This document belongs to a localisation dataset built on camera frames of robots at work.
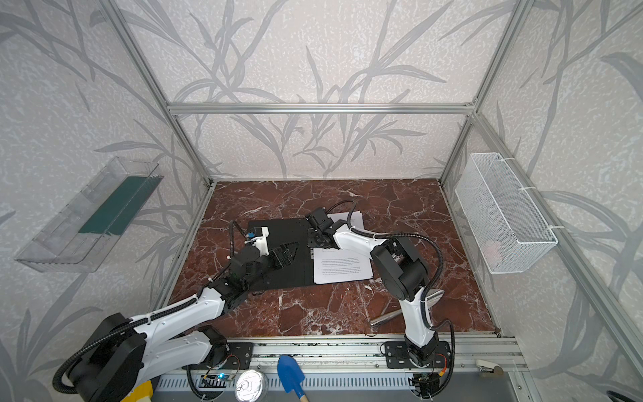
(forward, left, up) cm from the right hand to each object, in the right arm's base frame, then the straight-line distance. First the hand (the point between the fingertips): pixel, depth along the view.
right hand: (313, 232), depth 96 cm
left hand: (-9, +4, +11) cm, 15 cm away
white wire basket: (-19, -52, +29) cm, 63 cm away
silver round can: (-48, +13, +1) cm, 50 cm away
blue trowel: (-46, +4, -4) cm, 46 cm away
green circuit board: (-47, +25, -6) cm, 53 cm away
